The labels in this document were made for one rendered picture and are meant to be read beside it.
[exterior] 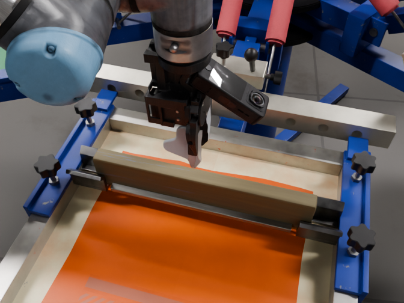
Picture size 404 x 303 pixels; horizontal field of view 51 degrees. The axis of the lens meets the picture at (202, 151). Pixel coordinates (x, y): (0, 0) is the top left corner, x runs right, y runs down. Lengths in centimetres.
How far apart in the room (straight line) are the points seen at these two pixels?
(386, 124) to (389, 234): 118
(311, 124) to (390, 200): 131
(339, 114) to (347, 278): 34
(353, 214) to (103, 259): 46
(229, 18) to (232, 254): 58
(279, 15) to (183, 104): 55
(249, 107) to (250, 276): 32
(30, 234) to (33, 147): 156
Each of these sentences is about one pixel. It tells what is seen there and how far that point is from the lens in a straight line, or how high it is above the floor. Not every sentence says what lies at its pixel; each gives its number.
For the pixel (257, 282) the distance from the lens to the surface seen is 76.
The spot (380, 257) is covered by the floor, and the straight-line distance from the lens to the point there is 199.
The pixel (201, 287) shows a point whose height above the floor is 96.
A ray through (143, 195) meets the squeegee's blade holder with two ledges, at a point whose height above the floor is 100.
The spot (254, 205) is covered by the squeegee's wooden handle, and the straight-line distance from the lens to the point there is 75.
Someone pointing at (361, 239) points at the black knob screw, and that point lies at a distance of 72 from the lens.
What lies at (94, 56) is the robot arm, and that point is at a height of 142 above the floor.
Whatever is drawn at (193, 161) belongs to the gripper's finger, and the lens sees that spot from 66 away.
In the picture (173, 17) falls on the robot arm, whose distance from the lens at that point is 50.
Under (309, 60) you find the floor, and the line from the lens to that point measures 280.
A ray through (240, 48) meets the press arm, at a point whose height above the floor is 104.
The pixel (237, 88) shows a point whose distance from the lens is 58.
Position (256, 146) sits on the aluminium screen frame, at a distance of 88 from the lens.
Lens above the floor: 165
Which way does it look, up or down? 50 degrees down
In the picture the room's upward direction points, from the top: straight up
